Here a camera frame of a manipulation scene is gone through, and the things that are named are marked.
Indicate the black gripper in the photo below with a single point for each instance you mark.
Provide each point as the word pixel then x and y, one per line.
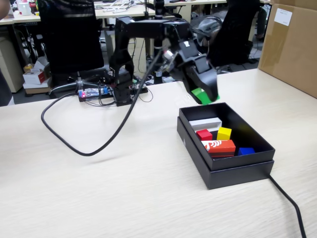
pixel 188 50

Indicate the green wooden cube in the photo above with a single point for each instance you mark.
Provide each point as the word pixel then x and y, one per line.
pixel 199 97

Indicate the red wooden cube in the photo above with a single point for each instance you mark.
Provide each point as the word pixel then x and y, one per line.
pixel 204 135

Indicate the yellow wooden cube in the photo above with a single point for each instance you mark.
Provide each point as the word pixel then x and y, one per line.
pixel 224 134

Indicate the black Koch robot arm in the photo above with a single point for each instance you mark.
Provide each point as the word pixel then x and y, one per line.
pixel 123 62

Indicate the white rectangular box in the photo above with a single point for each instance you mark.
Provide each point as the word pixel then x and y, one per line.
pixel 205 122

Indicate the black cardboard box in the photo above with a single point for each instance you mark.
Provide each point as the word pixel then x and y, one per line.
pixel 235 162

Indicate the large labelled cardboard box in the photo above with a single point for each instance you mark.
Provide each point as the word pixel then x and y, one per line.
pixel 292 49

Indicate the black open box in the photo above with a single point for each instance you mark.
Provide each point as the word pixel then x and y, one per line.
pixel 235 178

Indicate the white box with red side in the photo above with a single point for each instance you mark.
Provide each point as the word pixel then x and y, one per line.
pixel 34 77

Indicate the black chair with chrome arms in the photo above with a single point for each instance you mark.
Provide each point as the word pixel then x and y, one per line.
pixel 235 37

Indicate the grey cloth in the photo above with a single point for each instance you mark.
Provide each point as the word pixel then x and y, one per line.
pixel 210 24

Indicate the beige drawer cabinet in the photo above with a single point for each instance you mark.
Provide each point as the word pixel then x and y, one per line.
pixel 10 64
pixel 140 57

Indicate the red white printed carton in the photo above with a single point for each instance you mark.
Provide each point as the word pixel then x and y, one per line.
pixel 223 147

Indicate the light wood office desk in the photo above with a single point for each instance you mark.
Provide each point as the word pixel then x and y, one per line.
pixel 24 17
pixel 198 3

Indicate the black pole with white rings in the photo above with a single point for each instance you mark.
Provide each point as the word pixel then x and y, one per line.
pixel 158 10

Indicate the blue wooden cube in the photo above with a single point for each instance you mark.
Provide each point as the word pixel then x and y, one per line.
pixel 246 151

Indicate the robot controller board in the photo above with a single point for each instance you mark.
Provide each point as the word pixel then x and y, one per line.
pixel 92 92

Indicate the black mesh office chair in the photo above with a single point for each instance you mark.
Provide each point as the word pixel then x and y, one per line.
pixel 69 37

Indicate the cola bottle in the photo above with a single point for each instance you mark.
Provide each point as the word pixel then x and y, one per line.
pixel 32 3

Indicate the white cup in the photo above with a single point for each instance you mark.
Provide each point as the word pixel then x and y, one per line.
pixel 24 9

